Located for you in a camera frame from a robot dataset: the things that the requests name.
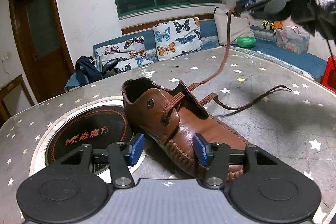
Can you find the plastic toy bag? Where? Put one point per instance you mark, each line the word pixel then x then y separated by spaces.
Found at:
pixel 292 39

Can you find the brown leather shoe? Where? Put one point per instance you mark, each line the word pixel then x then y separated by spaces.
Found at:
pixel 172 118

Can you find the brown wooden door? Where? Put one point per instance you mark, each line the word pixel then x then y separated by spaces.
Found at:
pixel 41 46

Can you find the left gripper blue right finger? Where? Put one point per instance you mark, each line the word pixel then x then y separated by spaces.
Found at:
pixel 215 156

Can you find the butterfly pillow left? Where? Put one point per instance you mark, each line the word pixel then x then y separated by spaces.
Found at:
pixel 129 54

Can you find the butterfly pillow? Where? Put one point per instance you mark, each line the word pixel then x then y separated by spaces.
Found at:
pixel 177 37
pixel 129 54

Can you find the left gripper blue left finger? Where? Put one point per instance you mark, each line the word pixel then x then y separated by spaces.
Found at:
pixel 121 156

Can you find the beige cushion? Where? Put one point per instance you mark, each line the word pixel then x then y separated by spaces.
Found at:
pixel 239 27

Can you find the dark blue bag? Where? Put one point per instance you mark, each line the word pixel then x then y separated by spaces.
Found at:
pixel 86 72

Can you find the blue sofa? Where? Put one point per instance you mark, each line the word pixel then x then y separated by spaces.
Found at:
pixel 249 70

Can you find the red plastic stool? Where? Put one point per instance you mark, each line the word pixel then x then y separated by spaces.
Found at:
pixel 329 78

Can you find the butterfly pillow right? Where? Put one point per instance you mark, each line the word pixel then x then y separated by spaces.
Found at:
pixel 177 37

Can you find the green ball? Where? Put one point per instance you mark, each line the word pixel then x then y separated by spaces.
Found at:
pixel 246 41

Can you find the plush toy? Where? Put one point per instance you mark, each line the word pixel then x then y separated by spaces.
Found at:
pixel 271 25

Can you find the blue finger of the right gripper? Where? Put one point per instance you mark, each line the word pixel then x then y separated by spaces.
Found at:
pixel 244 3
pixel 240 10

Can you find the round induction cooktop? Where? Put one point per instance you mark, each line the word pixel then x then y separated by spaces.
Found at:
pixel 98 123

